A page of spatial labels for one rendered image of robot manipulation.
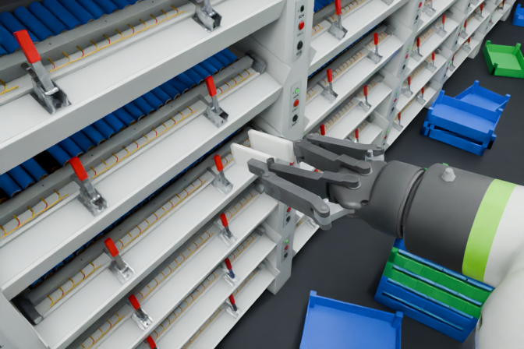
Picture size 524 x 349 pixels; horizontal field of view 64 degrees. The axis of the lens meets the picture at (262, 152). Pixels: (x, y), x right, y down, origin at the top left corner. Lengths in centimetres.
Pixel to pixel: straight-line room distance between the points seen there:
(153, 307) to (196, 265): 13
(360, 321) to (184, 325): 64
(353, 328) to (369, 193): 111
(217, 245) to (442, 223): 73
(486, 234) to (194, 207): 62
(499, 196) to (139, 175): 51
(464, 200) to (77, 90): 45
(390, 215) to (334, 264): 123
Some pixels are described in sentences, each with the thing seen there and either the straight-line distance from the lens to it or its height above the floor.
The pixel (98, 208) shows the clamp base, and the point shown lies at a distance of 67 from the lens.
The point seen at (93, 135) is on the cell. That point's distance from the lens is 72.
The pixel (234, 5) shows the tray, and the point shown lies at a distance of 74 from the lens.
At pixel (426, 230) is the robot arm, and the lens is 40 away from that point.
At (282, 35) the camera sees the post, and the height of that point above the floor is 98.
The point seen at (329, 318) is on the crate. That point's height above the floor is 0.
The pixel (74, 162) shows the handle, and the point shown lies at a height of 97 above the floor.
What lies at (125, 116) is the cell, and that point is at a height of 93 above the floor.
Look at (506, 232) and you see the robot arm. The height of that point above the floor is 109.
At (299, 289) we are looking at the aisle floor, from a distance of 157.
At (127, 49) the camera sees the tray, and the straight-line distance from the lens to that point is 62.
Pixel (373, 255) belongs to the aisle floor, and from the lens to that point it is 169.
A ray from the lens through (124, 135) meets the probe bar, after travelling 72.
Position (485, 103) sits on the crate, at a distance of 264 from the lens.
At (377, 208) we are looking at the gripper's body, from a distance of 42.
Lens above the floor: 136
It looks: 42 degrees down
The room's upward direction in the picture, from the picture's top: straight up
